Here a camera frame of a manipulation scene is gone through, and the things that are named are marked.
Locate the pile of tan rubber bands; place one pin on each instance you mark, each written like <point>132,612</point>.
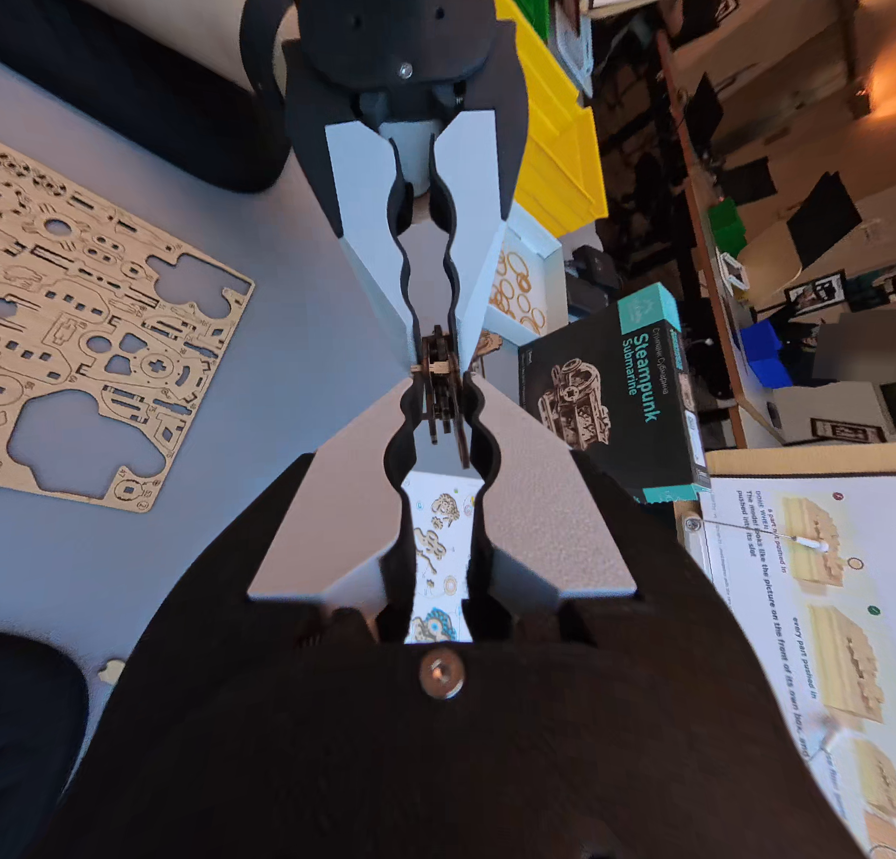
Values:
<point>518,292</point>

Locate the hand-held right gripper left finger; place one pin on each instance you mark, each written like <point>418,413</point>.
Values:
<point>336,523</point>

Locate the black cushioned pad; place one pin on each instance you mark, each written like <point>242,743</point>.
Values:
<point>140,124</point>
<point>35,747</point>

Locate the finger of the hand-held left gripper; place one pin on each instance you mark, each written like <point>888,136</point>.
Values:
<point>479,194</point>
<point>364,194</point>

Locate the white frame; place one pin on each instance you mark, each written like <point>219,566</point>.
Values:
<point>728,260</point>

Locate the white cardboard box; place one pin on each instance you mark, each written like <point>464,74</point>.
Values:
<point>546,250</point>

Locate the person's left forearm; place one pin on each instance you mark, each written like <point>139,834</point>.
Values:
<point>175,11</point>

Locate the stack of yellow plastic bins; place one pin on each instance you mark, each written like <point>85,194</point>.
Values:
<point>560,159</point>

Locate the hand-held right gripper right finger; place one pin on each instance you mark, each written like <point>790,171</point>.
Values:
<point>546,523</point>

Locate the laser-cut wooden parts sheet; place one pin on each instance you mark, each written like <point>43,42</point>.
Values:
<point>70,299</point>

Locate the white instruction booklet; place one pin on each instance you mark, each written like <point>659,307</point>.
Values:
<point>441,558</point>

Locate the small black box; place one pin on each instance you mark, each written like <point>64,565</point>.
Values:
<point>591,278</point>

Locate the long wooden table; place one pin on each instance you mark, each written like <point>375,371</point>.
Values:
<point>728,355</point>

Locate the small wooden mechanical model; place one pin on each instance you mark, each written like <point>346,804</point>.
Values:
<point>488,348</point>

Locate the grey desk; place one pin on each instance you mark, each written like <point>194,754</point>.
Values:
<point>294,299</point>

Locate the blue plastic bin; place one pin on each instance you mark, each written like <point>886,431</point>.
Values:
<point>766,355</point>

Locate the task instruction sheet on stand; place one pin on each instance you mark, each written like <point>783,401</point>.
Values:
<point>770,461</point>

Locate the wooden gear assembly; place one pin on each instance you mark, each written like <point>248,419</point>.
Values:
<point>439,376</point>

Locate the printed instruction sheet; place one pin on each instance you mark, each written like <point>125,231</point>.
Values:
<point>770,628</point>

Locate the black puzzle kit box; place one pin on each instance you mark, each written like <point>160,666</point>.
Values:
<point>602,411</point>

